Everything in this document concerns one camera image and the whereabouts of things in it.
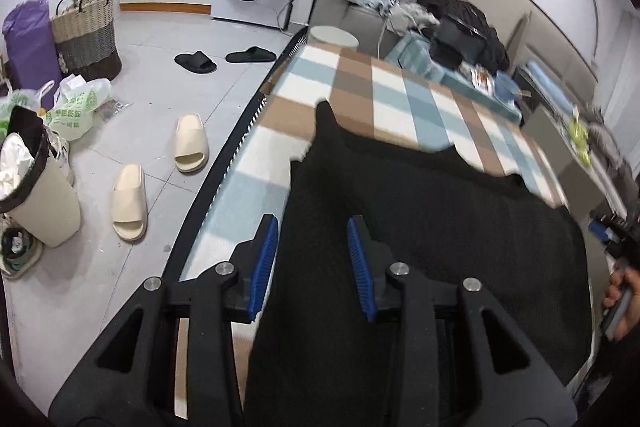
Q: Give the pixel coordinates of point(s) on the white round stool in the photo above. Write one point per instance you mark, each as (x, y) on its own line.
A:
(334, 39)

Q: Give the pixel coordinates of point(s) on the black jacket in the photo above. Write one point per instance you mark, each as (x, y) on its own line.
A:
(480, 19)

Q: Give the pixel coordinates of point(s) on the beige slipper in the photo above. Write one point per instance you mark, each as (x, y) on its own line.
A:
(191, 147)
(129, 207)

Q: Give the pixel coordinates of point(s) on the foil wrapper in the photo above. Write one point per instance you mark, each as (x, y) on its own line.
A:
(112, 109)

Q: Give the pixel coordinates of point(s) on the blue covered side table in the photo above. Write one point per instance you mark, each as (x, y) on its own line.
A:
(415, 57)

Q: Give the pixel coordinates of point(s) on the white grey clothes pile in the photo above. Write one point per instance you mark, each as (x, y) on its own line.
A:
(405, 14)

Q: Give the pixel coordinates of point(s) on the beige trash bin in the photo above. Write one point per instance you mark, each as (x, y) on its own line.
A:
(45, 202)

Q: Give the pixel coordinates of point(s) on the black storage box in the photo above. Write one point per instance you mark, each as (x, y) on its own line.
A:
(457, 47)

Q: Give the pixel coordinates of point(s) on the beige cardboard box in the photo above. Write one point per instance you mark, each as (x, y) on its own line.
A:
(555, 142)

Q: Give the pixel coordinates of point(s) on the blue pillow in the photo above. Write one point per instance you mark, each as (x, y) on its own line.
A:
(547, 79)

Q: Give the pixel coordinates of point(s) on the green white sneaker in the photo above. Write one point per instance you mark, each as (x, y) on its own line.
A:
(20, 252)

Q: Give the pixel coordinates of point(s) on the white green plastic bag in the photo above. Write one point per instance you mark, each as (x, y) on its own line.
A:
(75, 112)

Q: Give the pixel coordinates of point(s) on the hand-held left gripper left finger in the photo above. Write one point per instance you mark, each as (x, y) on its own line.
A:
(262, 257)

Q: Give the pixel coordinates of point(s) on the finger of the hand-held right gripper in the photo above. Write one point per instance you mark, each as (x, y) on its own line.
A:
(612, 227)

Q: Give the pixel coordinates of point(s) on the woven laundry basket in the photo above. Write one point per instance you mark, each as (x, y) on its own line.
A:
(87, 37)

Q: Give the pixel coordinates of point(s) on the snack package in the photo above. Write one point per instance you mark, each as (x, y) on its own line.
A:
(482, 78)

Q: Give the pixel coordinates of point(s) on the person's right hand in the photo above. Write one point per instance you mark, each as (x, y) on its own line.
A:
(631, 287)

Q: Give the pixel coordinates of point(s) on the purple bag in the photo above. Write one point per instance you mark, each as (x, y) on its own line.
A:
(30, 47)

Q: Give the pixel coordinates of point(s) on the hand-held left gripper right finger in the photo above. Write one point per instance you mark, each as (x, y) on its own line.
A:
(362, 272)

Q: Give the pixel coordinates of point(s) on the green plush toy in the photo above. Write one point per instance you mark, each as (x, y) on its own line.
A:
(580, 134)

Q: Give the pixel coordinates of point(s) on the black slipper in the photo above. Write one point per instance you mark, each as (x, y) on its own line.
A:
(197, 63)
(250, 55)

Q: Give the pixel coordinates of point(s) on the black knit sweater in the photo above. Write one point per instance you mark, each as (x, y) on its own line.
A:
(450, 217)

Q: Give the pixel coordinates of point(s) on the blue bowl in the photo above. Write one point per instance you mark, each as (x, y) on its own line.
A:
(507, 87)

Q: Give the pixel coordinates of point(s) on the grey quilt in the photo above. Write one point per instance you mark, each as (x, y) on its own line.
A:
(612, 142)

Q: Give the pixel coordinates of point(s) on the plaid blanket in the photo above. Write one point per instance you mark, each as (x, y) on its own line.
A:
(360, 82)

